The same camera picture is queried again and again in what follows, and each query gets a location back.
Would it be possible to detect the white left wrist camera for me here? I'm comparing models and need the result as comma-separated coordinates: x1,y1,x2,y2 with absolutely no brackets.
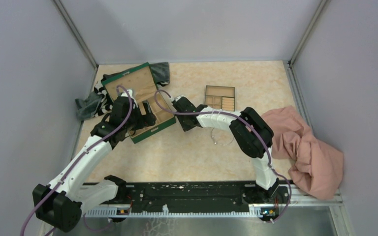
119,89,138,106

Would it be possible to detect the left aluminium frame post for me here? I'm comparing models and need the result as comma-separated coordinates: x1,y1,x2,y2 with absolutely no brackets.
51,0,98,69

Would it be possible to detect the green jewelry box with lid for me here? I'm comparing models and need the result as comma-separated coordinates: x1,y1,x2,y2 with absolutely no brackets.
102,63,176,144

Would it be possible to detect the aluminium frame post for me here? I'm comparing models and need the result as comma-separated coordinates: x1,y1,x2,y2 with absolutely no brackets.
289,0,331,68
51,0,98,69

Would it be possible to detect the pink cloth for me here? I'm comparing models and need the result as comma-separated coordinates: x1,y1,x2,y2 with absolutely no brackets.
262,106,344,200

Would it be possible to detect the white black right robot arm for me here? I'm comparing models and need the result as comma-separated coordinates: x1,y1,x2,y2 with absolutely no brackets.
172,96,279,203

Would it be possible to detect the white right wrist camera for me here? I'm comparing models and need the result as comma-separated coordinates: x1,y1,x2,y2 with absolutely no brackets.
172,95,185,102

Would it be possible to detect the silver bangle bracelet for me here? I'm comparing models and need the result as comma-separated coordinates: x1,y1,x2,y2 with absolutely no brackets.
211,127,235,146

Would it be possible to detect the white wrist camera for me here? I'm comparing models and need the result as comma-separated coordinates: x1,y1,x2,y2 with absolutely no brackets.
172,95,185,102
119,89,138,106

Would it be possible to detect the right aluminium frame post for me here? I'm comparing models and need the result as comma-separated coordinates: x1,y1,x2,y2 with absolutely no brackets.
289,0,331,68

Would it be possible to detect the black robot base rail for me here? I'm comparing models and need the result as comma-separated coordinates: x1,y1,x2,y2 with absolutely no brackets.
106,181,290,218

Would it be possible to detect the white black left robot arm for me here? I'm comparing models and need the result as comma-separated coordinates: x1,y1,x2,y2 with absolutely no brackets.
32,93,157,232

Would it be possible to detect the green compartment jewelry tray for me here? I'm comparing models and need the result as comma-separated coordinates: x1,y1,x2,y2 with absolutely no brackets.
204,85,236,112

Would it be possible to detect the grey-green zebra plush towel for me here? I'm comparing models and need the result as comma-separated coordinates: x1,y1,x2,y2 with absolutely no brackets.
75,62,170,121

